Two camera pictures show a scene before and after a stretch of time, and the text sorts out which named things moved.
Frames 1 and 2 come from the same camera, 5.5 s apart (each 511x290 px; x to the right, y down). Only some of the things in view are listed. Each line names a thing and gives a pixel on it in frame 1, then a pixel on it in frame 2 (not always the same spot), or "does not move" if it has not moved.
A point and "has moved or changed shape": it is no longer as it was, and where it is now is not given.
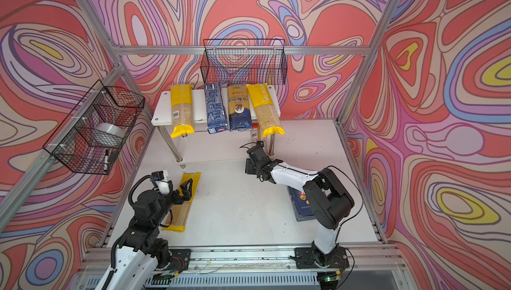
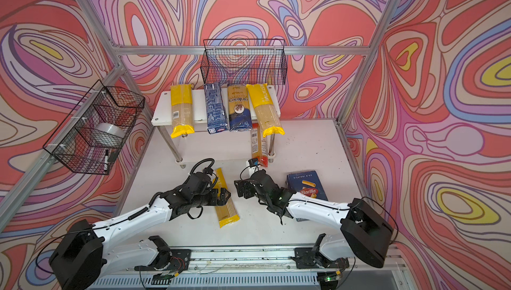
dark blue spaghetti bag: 239,108 does not move
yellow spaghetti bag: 179,211 has moved or changed shape
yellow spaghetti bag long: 182,110 does not move
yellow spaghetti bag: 269,122 does not move
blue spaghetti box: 216,113 does not move
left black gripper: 185,193 → 214,197
